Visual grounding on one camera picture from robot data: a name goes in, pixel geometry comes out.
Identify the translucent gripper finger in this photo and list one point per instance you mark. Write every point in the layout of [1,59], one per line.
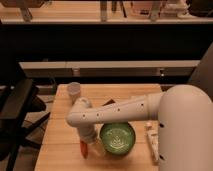
[98,149]

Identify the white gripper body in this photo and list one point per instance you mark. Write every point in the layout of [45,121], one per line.
[87,134]

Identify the red pepper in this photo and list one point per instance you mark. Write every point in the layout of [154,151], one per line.
[84,149]

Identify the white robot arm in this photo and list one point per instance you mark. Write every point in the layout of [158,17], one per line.
[185,124]

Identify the green ceramic bowl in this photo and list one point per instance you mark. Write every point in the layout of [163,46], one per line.
[118,138]

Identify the black rectangular block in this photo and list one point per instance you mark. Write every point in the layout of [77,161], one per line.
[111,101]

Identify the white paper cup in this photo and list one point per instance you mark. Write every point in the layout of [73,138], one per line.
[74,90]

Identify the white remote control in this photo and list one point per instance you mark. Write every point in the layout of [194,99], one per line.
[152,136]

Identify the black office chair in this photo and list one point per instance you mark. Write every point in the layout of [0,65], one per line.
[17,99]

